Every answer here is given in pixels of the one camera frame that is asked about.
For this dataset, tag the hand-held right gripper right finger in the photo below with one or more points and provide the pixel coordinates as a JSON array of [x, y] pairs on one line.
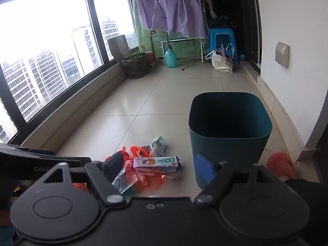
[[205, 170]]

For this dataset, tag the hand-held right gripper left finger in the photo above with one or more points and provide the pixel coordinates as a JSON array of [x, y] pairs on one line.
[[115, 165]]

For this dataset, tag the clear silver plastic wrapper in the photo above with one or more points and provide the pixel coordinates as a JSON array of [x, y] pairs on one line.
[[123, 183]]

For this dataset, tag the teal plastic waste bin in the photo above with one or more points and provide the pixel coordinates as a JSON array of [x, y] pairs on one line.
[[230, 146]]

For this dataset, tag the small pink white wrapper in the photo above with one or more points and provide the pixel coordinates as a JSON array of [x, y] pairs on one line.
[[169, 177]]

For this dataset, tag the long biscuit packet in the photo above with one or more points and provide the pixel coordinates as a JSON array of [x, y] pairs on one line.
[[155, 164]]

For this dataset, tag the pale green white wrapper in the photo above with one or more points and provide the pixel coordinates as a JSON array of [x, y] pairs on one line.
[[158, 146]]

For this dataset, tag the person's right leg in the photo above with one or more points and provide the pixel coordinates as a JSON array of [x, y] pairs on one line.
[[305, 188]]

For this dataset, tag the white tote bag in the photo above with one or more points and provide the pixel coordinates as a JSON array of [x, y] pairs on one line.
[[223, 62]]

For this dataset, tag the small brown pot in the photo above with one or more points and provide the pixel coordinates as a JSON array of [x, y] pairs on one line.
[[150, 56]]

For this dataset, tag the leaning glass board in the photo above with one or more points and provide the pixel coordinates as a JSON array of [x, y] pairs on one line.
[[117, 47]]

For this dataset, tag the dark cabinet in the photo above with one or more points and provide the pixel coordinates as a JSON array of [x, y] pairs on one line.
[[323, 158]]

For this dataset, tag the teal spray bottle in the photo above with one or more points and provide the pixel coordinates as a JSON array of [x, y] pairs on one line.
[[170, 56]]

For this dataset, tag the blue ball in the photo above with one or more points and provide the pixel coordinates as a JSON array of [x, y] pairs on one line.
[[242, 57]]

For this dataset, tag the green cloth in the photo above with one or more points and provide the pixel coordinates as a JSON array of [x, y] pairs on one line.
[[143, 39]]

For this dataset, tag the small white table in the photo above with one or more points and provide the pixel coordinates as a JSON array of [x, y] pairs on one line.
[[182, 41]]

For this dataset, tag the clothes hanger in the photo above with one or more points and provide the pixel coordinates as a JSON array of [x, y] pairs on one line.
[[153, 33]]

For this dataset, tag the blue plastic stool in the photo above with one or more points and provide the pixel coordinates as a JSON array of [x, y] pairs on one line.
[[221, 34]]

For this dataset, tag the dark sliding door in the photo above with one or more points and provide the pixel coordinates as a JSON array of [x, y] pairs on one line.
[[252, 18]]

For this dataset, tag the purple hanging garment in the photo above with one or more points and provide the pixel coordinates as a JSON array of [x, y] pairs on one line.
[[169, 7]]

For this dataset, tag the beige wall socket cover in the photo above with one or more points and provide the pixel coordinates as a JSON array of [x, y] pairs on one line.
[[282, 54]]

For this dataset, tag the black window frame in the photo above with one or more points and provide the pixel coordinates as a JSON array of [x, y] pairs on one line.
[[88, 23]]

